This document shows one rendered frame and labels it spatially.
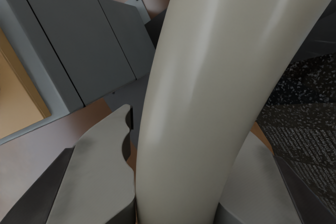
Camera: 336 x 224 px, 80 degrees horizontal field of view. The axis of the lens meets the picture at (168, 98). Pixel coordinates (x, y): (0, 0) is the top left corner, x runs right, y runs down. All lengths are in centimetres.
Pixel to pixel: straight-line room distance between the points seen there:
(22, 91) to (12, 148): 193
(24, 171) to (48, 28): 206
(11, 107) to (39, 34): 21
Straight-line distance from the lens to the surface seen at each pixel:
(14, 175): 276
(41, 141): 220
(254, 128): 125
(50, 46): 65
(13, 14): 65
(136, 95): 143
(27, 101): 63
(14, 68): 64
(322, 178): 75
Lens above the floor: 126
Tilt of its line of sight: 66 degrees down
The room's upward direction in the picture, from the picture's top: 138 degrees counter-clockwise
